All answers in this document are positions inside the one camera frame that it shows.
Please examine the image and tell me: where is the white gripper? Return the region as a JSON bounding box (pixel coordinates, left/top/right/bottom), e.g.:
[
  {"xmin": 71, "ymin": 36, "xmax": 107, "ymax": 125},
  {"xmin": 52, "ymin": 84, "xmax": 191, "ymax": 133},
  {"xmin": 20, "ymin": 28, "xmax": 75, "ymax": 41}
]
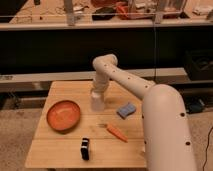
[{"xmin": 92, "ymin": 76, "xmax": 109, "ymax": 93}]

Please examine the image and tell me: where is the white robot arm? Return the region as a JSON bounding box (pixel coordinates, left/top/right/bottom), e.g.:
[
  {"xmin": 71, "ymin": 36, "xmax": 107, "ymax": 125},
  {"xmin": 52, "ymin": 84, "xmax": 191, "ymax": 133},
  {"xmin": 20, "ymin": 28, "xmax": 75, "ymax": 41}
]
[{"xmin": 91, "ymin": 54, "xmax": 197, "ymax": 171}]

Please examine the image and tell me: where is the black eraser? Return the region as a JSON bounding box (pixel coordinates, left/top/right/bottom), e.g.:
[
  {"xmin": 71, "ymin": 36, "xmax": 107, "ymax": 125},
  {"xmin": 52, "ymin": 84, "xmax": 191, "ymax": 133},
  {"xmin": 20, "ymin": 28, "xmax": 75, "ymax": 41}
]
[{"xmin": 80, "ymin": 138, "xmax": 90, "ymax": 160}]

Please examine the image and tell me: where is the blue sponge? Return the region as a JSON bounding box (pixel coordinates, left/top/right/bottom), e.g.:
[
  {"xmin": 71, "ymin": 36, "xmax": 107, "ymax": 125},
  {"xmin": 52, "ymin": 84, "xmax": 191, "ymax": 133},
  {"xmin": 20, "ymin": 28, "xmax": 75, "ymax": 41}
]
[{"xmin": 117, "ymin": 103, "xmax": 136, "ymax": 119}]

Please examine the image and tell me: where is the orange toy carrot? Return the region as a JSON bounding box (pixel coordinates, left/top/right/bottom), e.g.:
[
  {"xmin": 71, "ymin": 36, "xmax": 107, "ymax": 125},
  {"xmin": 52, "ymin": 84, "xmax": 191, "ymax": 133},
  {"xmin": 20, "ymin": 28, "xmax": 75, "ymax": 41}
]
[{"xmin": 99, "ymin": 123, "xmax": 128, "ymax": 143}]

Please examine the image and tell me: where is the orange bowl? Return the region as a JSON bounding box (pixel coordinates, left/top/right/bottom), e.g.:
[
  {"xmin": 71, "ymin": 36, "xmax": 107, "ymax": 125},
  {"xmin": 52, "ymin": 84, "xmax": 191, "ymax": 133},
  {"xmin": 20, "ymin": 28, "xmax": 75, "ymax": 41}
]
[{"xmin": 46, "ymin": 100, "xmax": 81, "ymax": 131}]

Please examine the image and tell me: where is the wooden table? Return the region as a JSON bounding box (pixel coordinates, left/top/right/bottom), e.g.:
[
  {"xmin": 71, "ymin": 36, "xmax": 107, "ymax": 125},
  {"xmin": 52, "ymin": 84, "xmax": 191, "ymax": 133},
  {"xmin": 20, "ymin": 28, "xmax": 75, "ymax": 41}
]
[{"xmin": 25, "ymin": 81, "xmax": 146, "ymax": 169}]

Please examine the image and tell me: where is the black object on shelf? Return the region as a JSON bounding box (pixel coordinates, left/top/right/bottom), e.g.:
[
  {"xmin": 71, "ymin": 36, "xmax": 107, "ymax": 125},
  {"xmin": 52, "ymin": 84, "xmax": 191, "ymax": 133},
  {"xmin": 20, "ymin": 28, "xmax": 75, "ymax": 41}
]
[{"xmin": 92, "ymin": 7, "xmax": 116, "ymax": 21}]

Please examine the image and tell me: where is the orange container on shelf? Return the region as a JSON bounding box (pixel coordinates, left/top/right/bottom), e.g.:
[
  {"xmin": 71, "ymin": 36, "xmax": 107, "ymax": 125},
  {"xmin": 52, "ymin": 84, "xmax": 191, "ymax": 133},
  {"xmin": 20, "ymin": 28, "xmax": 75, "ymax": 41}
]
[{"xmin": 116, "ymin": 2, "xmax": 139, "ymax": 20}]

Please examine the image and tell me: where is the metal frame post left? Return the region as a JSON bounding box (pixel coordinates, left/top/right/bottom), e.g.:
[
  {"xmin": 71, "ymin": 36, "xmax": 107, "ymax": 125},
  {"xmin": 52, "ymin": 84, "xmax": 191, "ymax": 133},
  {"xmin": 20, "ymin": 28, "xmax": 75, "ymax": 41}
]
[{"xmin": 64, "ymin": 0, "xmax": 75, "ymax": 26}]

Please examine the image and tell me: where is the metal frame post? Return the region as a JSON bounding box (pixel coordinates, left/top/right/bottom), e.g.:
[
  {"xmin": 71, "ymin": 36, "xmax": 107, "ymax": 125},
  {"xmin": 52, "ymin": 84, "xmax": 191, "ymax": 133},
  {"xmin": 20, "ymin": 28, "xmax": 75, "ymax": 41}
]
[
  {"xmin": 154, "ymin": 0, "xmax": 167, "ymax": 24},
  {"xmin": 64, "ymin": 0, "xmax": 75, "ymax": 26}
]

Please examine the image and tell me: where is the metal frame post right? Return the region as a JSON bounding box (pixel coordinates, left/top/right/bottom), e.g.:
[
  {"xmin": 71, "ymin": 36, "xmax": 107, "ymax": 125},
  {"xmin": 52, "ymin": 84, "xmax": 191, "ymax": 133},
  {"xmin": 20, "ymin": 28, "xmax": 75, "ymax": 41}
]
[{"xmin": 154, "ymin": 0, "xmax": 167, "ymax": 24}]

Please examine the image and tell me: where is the black cable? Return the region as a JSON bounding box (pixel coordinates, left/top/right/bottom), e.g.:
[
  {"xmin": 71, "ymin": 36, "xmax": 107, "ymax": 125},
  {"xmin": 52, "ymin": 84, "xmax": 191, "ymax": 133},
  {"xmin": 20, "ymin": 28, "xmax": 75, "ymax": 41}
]
[{"xmin": 201, "ymin": 124, "xmax": 213, "ymax": 171}]

